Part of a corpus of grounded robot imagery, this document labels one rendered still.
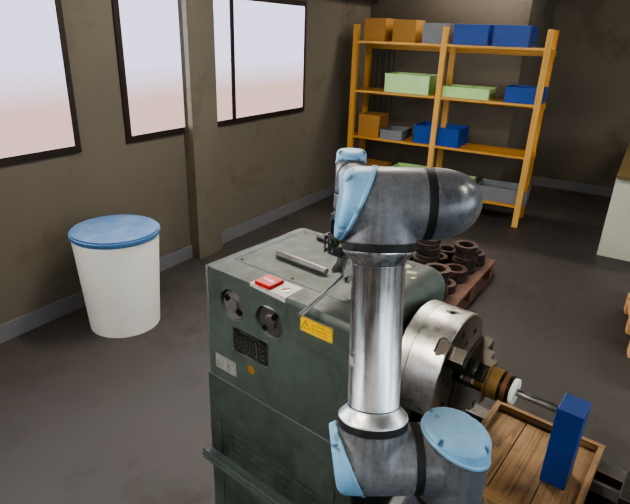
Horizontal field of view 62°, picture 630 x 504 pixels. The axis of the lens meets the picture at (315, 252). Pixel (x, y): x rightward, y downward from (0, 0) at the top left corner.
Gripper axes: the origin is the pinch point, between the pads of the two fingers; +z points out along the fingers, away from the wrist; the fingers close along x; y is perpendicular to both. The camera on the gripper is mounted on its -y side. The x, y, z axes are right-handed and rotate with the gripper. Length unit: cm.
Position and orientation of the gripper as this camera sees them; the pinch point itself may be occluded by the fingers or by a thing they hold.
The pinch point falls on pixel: (348, 277)
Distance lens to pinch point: 144.4
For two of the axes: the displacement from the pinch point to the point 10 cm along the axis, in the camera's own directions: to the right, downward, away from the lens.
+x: 7.8, 2.6, -5.6
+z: -0.3, 9.2, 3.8
